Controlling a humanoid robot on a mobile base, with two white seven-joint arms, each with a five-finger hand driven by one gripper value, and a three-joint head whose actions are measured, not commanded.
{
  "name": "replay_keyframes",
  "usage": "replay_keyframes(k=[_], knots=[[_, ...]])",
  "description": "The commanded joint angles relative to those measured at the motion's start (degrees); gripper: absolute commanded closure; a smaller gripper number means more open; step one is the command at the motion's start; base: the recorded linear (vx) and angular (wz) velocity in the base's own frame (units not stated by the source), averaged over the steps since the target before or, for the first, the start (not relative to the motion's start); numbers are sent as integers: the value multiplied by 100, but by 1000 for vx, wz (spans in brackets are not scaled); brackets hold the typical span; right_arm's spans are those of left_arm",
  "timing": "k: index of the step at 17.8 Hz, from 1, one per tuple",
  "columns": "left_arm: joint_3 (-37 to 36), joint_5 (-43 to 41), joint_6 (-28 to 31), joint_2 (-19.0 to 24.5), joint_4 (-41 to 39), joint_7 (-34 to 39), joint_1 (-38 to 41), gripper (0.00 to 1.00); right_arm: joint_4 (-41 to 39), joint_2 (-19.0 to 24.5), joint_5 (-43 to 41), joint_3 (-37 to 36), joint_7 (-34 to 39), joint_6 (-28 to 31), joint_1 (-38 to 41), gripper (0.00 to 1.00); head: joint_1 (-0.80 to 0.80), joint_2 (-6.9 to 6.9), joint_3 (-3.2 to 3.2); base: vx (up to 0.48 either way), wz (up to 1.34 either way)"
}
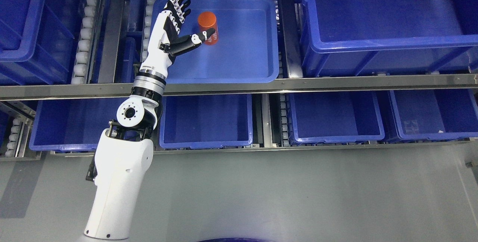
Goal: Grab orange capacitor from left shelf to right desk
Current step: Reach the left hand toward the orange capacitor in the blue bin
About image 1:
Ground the shallow blue tray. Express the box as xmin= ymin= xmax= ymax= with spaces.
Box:
xmin=165 ymin=0 xmax=279 ymax=85

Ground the steel shelf rail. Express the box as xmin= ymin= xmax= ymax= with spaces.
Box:
xmin=0 ymin=74 xmax=478 ymax=101

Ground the blue bin lower middle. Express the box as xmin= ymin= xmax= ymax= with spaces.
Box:
xmin=159 ymin=94 xmax=253 ymax=149

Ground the blue bin lower far right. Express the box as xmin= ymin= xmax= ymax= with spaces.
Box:
xmin=379 ymin=89 xmax=478 ymax=143

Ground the orange cylindrical capacitor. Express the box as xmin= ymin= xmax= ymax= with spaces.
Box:
xmin=198 ymin=11 xmax=218 ymax=45

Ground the large blue bin upper right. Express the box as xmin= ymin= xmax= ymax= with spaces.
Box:
xmin=299 ymin=0 xmax=478 ymax=77

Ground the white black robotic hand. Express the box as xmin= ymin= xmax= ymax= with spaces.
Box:
xmin=138 ymin=0 xmax=216 ymax=78

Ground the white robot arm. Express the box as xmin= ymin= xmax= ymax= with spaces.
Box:
xmin=78 ymin=59 xmax=172 ymax=242

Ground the blue bin lower left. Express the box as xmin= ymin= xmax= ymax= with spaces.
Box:
xmin=29 ymin=97 xmax=126 ymax=152

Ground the blue bin upper left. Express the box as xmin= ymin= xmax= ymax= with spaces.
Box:
xmin=0 ymin=0 xmax=83 ymax=86

